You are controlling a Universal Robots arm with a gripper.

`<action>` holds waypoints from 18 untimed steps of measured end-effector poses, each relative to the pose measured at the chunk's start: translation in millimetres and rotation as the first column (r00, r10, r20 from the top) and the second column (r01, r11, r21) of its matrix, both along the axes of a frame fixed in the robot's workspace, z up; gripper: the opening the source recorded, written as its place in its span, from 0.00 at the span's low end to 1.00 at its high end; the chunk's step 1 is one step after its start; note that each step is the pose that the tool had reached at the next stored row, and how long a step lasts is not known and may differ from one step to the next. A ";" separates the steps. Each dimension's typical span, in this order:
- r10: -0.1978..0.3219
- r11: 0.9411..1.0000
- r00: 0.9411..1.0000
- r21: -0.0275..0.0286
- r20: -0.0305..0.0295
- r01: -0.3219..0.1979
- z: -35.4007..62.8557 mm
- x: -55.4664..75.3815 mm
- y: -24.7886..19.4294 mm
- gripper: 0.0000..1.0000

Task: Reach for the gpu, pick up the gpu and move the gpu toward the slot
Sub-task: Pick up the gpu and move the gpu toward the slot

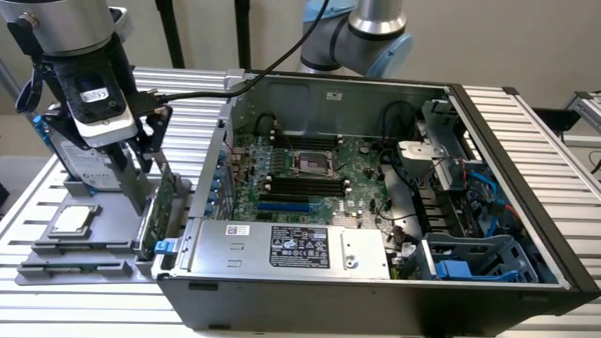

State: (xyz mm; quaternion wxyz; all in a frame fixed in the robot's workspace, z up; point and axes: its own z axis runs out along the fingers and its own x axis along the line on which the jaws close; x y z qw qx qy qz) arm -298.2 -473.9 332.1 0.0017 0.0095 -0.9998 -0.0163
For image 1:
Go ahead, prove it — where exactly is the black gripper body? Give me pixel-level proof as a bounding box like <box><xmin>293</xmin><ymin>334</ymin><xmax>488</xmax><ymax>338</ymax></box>
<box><xmin>105</xmin><ymin>37</ymin><xmax>145</xmax><ymax>123</ymax></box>

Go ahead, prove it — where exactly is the black RAM slot bank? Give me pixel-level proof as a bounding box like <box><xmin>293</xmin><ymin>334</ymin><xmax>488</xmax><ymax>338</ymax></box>
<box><xmin>272</xmin><ymin>132</ymin><xmax>340</xmax><ymax>151</ymax></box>
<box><xmin>265</xmin><ymin>175</ymin><xmax>352</xmax><ymax>198</ymax></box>

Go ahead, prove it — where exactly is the black expansion slot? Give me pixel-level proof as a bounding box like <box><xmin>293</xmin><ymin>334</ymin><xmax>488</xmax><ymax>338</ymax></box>
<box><xmin>259</xmin><ymin>192</ymin><xmax>311</xmax><ymax>204</ymax></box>

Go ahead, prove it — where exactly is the blue expansion slot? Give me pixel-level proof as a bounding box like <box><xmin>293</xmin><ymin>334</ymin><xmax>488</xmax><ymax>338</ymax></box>
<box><xmin>256</xmin><ymin>201</ymin><xmax>312</xmax><ymax>214</ymax></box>

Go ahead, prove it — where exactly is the silver hard disk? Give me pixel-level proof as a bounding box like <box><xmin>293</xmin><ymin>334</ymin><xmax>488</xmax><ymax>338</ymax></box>
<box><xmin>49</xmin><ymin>135</ymin><xmax>129</xmax><ymax>194</ymax></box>

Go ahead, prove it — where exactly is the black stand pole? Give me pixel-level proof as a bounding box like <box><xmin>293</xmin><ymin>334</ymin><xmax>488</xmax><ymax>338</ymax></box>
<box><xmin>156</xmin><ymin>0</ymin><xmax>187</xmax><ymax>70</ymax></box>
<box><xmin>233</xmin><ymin>0</ymin><xmax>253</xmax><ymax>70</ymax></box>

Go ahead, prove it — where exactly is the green graphics card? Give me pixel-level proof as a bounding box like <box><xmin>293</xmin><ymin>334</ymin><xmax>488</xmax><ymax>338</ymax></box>
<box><xmin>132</xmin><ymin>150</ymin><xmax>183</xmax><ymax>262</ymax></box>

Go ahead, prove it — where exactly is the silver CPU chip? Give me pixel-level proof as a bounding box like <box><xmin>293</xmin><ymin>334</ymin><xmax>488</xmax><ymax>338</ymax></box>
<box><xmin>49</xmin><ymin>205</ymin><xmax>99</xmax><ymax>234</ymax></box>

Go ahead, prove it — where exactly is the grey parts rack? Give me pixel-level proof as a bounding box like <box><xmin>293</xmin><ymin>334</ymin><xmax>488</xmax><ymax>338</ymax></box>
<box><xmin>13</xmin><ymin>165</ymin><xmax>195</xmax><ymax>287</ymax></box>

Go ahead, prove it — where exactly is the silver power supply unit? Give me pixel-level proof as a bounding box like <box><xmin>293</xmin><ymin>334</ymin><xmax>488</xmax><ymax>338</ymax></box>
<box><xmin>187</xmin><ymin>218</ymin><xmax>395</xmax><ymax>281</ymax></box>

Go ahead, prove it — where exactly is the green RAM stick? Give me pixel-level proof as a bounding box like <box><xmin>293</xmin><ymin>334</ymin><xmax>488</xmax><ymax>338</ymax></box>
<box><xmin>41</xmin><ymin>264</ymin><xmax>91</xmax><ymax>275</ymax></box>

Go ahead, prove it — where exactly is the green motherboard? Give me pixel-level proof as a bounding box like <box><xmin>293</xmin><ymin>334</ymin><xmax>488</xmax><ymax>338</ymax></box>
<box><xmin>228</xmin><ymin>134</ymin><xmax>392</xmax><ymax>228</ymax></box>

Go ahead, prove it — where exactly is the silver chipset heatsink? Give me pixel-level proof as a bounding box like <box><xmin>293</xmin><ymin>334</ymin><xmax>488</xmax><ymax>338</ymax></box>
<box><xmin>333</xmin><ymin>215</ymin><xmax>373</xmax><ymax>230</ymax></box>

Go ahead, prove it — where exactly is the silver metal drive cage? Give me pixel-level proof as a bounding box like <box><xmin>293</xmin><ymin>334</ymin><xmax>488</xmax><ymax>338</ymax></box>
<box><xmin>396</xmin><ymin>99</ymin><xmax>485</xmax><ymax>193</ymax></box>

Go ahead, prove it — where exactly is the black open PC case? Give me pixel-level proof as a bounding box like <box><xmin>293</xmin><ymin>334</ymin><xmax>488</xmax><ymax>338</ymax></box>
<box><xmin>153</xmin><ymin>68</ymin><xmax>601</xmax><ymax>332</ymax></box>

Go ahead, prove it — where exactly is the blue plastic disk bay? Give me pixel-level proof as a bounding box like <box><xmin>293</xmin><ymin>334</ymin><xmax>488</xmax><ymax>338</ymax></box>
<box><xmin>421</xmin><ymin>231</ymin><xmax>534</xmax><ymax>283</ymax></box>

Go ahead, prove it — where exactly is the aluminium slat side table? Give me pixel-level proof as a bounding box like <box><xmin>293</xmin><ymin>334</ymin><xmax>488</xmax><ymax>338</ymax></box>
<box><xmin>561</xmin><ymin>90</ymin><xmax>601</xmax><ymax>149</ymax></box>

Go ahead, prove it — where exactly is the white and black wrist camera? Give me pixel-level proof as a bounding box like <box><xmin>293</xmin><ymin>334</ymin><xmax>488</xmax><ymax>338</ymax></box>
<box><xmin>49</xmin><ymin>58</ymin><xmax>141</xmax><ymax>149</ymax></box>

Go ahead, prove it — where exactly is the blue looped cable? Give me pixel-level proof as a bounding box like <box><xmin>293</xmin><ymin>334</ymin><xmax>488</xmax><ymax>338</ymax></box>
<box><xmin>13</xmin><ymin>59</ymin><xmax>47</xmax><ymax>114</ymax></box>

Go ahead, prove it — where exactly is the black camera cable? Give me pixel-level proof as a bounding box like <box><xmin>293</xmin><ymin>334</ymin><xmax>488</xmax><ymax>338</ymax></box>
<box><xmin>139</xmin><ymin>0</ymin><xmax>331</xmax><ymax>106</ymax></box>

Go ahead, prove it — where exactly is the CPU socket with metal frame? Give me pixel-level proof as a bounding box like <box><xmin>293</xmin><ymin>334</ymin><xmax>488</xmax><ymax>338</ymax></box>
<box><xmin>289</xmin><ymin>150</ymin><xmax>339</xmax><ymax>177</ymax></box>

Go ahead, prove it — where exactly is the blue data wire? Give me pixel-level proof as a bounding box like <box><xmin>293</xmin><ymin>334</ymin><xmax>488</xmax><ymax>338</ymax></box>
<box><xmin>463</xmin><ymin>168</ymin><xmax>522</xmax><ymax>240</ymax></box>

